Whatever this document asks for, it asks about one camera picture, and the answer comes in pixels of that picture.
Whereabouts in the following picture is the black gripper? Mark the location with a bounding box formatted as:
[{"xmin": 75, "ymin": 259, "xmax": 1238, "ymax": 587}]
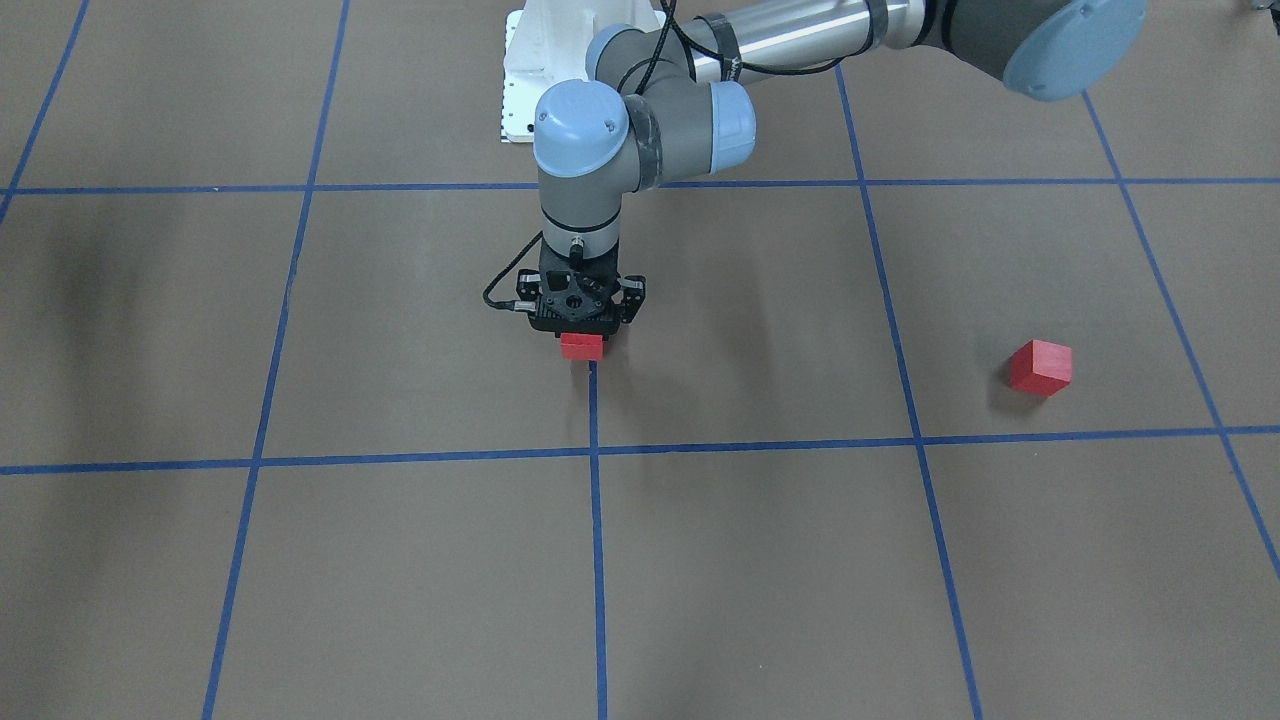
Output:
[{"xmin": 515, "ymin": 240, "xmax": 646, "ymax": 324}]

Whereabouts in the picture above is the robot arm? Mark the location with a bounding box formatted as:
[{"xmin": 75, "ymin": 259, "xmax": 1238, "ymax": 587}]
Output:
[{"xmin": 489, "ymin": 1, "xmax": 1147, "ymax": 338}]

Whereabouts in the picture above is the red block far side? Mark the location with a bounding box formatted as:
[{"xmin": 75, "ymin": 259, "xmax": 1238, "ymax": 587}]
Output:
[{"xmin": 1009, "ymin": 340, "xmax": 1074, "ymax": 398}]

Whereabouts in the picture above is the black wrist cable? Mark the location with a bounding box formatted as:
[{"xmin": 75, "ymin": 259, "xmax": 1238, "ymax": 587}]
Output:
[{"xmin": 483, "ymin": 0, "xmax": 841, "ymax": 311}]

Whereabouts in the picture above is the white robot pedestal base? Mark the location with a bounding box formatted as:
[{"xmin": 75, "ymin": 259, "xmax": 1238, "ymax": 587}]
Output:
[{"xmin": 500, "ymin": 1, "xmax": 664, "ymax": 143}]

